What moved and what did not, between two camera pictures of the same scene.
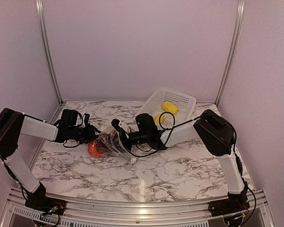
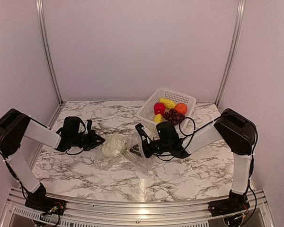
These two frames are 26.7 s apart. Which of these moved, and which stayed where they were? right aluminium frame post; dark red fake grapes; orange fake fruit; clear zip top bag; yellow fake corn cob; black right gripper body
Moved: dark red fake grapes; orange fake fruit; clear zip top bag; black right gripper body
Stayed: yellow fake corn cob; right aluminium frame post
